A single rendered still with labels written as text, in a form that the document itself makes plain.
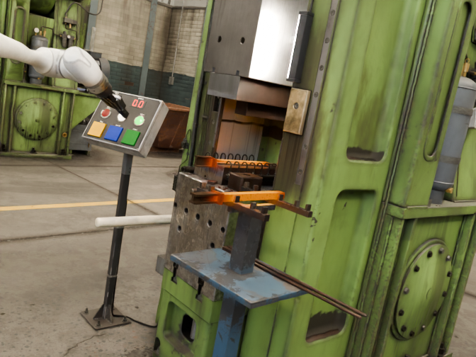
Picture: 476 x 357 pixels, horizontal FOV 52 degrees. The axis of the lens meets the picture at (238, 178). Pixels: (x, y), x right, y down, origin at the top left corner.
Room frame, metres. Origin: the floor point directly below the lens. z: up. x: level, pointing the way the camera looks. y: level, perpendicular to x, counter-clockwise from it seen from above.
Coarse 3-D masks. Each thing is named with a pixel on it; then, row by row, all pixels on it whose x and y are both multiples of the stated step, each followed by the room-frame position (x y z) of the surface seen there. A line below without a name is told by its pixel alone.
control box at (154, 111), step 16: (128, 96) 2.39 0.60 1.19; (96, 112) 2.38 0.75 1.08; (112, 112) 2.36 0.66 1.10; (128, 112) 2.33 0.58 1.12; (144, 112) 2.31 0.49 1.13; (160, 112) 2.32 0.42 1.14; (128, 128) 2.28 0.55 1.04; (144, 128) 2.26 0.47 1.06; (96, 144) 2.35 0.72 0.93; (112, 144) 2.26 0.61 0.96; (144, 144) 2.24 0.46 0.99
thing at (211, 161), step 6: (198, 156) 1.97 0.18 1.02; (204, 156) 2.00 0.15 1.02; (198, 162) 1.97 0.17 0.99; (204, 162) 1.99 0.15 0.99; (210, 162) 2.01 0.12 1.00; (216, 162) 2.01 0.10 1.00; (228, 162) 2.06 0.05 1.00; (240, 162) 2.11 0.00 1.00; (246, 162) 2.14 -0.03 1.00; (258, 162) 2.18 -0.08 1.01; (264, 162) 2.22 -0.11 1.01
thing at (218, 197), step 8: (192, 192) 1.37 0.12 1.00; (200, 192) 1.39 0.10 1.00; (208, 192) 1.41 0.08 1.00; (216, 192) 1.43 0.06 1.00; (224, 192) 1.47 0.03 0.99; (232, 192) 1.49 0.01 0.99; (240, 192) 1.52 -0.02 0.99; (248, 192) 1.54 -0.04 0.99; (256, 192) 1.56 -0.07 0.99; (264, 192) 1.59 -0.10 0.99; (272, 192) 1.61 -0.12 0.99; (280, 192) 1.64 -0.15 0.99; (192, 200) 1.36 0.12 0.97; (200, 200) 1.38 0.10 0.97; (208, 200) 1.40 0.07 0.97; (216, 200) 1.42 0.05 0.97; (224, 200) 1.44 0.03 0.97; (232, 200) 1.46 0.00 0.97; (240, 200) 1.49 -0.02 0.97
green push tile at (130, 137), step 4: (128, 132) 2.26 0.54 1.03; (132, 132) 2.25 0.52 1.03; (136, 132) 2.25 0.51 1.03; (140, 132) 2.25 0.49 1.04; (124, 136) 2.25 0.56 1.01; (128, 136) 2.25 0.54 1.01; (132, 136) 2.24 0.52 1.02; (136, 136) 2.23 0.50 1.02; (124, 140) 2.24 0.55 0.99; (128, 140) 2.23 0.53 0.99; (132, 140) 2.23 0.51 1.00; (136, 140) 2.22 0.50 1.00; (128, 144) 2.23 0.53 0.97; (132, 144) 2.21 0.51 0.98
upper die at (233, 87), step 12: (216, 84) 2.08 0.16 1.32; (228, 84) 2.02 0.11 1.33; (240, 84) 1.98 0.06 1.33; (252, 84) 2.02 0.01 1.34; (264, 84) 2.06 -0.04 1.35; (276, 84) 2.11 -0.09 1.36; (228, 96) 2.01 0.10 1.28; (240, 96) 1.98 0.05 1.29; (252, 96) 2.03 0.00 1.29; (264, 96) 2.07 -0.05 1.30; (276, 96) 2.12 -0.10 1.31; (288, 96) 2.17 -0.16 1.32
